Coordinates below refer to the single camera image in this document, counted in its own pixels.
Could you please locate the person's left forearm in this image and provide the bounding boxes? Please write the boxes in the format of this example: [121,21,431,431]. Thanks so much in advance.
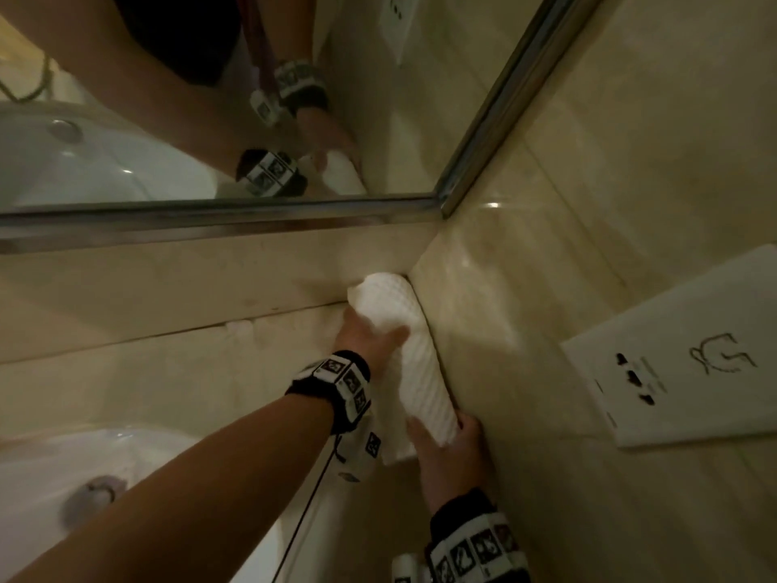
[9,391,335,583]

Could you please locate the black right wristband white tags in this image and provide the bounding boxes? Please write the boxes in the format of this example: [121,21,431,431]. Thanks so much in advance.
[424,488,533,583]

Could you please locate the metal framed wall mirror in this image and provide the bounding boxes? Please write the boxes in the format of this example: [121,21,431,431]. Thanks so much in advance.
[0,0,608,256]

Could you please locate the person's right hand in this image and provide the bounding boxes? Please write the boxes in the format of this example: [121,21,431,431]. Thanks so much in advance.
[405,412,490,514]

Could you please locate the white wall socket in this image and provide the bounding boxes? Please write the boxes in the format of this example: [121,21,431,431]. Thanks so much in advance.
[561,244,777,450]

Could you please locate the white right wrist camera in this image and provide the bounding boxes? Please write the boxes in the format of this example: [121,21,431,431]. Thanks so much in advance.
[391,553,432,583]

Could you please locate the person's left hand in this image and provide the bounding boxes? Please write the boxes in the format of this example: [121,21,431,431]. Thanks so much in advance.
[333,306,409,383]

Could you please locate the white patterned sink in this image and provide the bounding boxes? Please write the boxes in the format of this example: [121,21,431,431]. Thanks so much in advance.
[0,425,287,583]

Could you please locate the white waffle towel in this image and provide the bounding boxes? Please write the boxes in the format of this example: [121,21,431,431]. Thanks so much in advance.
[346,272,460,466]

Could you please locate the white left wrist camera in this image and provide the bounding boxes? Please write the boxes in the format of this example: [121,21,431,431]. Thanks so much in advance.
[335,418,384,483]

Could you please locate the black left wristband white tags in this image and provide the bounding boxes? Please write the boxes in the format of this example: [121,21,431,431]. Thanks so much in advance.
[285,350,372,436]

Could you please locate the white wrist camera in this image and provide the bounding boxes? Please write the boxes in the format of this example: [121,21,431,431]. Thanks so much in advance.
[391,553,432,583]
[335,418,384,483]

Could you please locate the black wristband white tags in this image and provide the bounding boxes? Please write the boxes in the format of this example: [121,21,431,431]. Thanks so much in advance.
[285,350,372,436]
[424,488,533,583]

